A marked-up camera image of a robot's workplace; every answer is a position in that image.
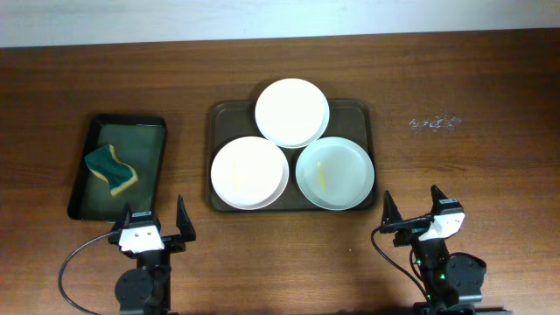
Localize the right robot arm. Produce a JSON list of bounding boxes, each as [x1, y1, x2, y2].
[[373, 185, 487, 314]]

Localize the brown serving tray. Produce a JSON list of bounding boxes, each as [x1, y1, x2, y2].
[[205, 99, 375, 213]]

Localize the green and yellow sponge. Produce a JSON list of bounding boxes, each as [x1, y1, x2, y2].
[[84, 144, 138, 197]]

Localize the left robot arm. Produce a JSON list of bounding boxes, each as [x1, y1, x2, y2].
[[108, 196, 196, 315]]

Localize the black rectangular water tray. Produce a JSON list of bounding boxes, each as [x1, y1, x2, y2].
[[66, 114, 167, 222]]

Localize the pale plate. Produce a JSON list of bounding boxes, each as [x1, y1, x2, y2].
[[295, 136, 375, 211]]

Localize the white plate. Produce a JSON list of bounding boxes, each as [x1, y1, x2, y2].
[[210, 136, 290, 210], [255, 78, 330, 149]]

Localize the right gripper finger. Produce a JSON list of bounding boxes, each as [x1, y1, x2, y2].
[[381, 190, 403, 228], [430, 185, 447, 214]]

